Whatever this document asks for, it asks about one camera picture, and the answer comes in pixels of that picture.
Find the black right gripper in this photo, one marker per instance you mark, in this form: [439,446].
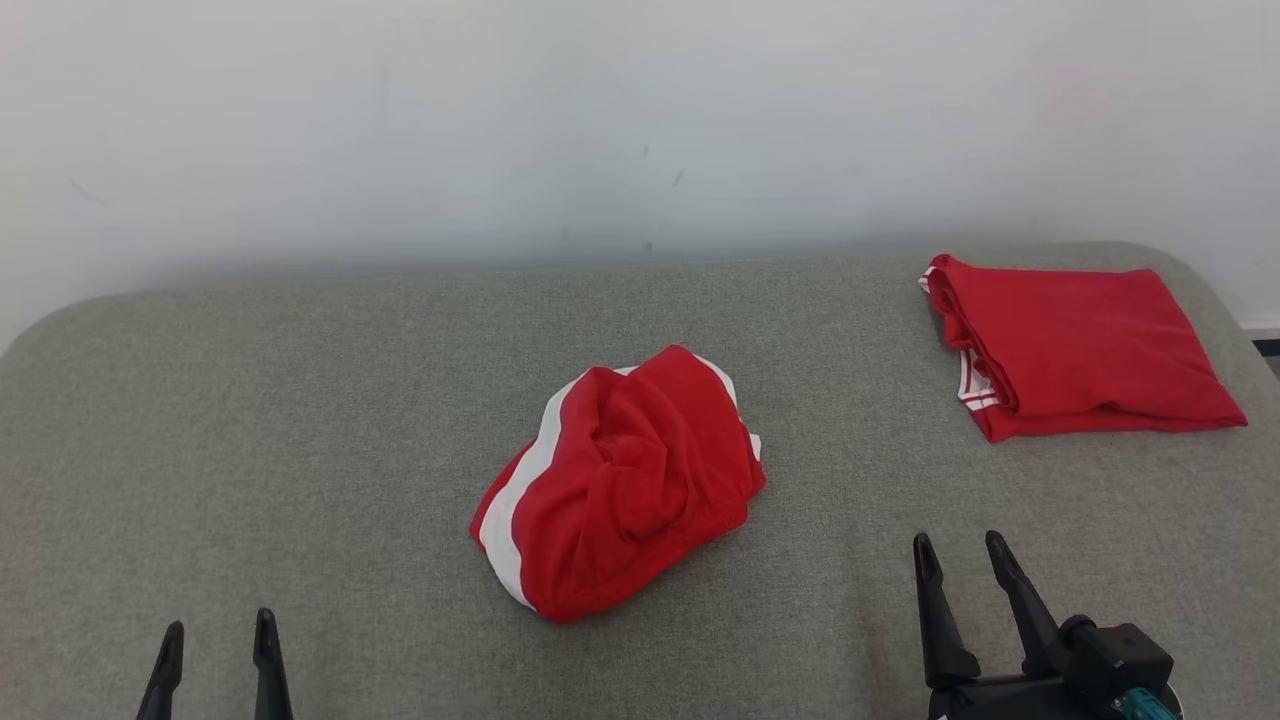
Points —
[1010,702]

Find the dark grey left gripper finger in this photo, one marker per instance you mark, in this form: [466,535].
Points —
[165,670]
[268,670]

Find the red jersey with black lettering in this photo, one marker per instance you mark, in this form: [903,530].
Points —
[1080,340]

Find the red shorts with white stripe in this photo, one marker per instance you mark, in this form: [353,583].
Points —
[620,490]

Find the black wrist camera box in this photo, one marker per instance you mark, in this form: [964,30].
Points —
[1120,655]

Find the white wall baseboard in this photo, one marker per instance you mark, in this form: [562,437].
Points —
[1262,330]

